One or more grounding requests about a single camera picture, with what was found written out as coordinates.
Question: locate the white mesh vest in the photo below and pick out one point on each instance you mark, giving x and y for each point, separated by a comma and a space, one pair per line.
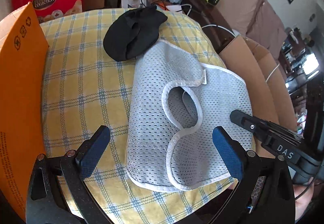
176, 103

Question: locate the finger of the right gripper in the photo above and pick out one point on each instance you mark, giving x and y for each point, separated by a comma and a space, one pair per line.
265, 131

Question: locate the brown open cardboard box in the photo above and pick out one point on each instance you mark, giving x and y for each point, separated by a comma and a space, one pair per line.
268, 94

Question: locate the orange cardboard box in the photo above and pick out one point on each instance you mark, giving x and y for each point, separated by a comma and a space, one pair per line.
23, 55

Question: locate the black sock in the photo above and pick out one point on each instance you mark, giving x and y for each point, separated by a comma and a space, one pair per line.
133, 33

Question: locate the yellow plaid cushion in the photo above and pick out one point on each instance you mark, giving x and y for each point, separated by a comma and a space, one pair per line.
83, 88

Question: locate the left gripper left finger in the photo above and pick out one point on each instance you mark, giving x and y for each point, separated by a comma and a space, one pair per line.
46, 202

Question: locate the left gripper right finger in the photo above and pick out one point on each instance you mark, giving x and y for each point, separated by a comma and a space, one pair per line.
264, 193

